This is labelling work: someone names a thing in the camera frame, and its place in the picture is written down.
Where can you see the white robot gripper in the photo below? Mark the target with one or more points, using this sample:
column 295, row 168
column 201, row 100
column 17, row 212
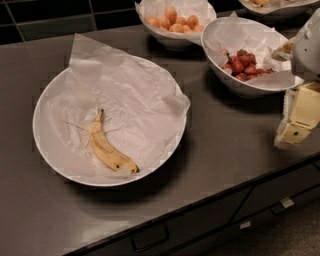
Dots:
column 307, row 53

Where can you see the yellow spotted banana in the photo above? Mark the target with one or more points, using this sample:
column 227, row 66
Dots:
column 105, row 152

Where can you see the white bowl top right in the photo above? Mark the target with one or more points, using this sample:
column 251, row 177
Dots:
column 278, row 9

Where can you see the paper liner strawberry bowl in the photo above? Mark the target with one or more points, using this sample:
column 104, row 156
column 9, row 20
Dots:
column 253, row 40

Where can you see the white bowl with strawberries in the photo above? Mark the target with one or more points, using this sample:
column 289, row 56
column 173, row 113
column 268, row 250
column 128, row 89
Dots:
column 243, row 87

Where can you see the white bowl with apricots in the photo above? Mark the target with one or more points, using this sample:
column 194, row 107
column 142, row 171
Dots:
column 173, row 40

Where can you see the large white bowl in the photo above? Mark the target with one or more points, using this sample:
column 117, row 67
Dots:
column 56, row 153

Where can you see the red strawberries pile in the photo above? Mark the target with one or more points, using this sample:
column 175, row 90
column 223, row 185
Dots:
column 243, row 66

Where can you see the dark drawer front right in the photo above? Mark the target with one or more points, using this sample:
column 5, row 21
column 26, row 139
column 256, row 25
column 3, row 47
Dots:
column 273, row 191

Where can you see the dark drawer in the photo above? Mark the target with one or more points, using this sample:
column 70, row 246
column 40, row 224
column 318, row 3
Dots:
column 273, row 191
column 191, row 230

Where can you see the orange apricots pile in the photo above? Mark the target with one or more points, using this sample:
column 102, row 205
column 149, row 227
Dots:
column 172, row 22

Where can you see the white paper liner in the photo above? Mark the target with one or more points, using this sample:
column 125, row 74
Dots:
column 144, row 108

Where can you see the dark drawer front left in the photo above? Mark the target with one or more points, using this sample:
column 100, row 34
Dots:
column 191, row 230

